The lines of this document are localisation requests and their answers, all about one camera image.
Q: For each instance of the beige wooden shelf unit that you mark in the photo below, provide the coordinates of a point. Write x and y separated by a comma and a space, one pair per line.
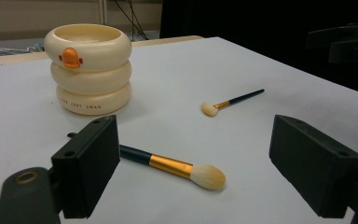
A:
43, 12

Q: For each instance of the black curtain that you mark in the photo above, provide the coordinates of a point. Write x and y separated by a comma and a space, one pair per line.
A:
245, 18

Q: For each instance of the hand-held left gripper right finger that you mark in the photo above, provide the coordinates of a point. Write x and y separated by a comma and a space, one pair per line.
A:
313, 168

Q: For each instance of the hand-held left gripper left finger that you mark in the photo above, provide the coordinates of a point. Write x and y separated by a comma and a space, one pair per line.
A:
87, 168

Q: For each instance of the large makeup brush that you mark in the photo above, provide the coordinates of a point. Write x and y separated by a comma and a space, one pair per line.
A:
171, 165

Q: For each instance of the small makeup brush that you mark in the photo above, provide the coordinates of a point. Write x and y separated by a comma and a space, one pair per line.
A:
211, 109

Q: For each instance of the cream ringed duck brush holder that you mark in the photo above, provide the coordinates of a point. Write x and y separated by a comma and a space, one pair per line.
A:
90, 84

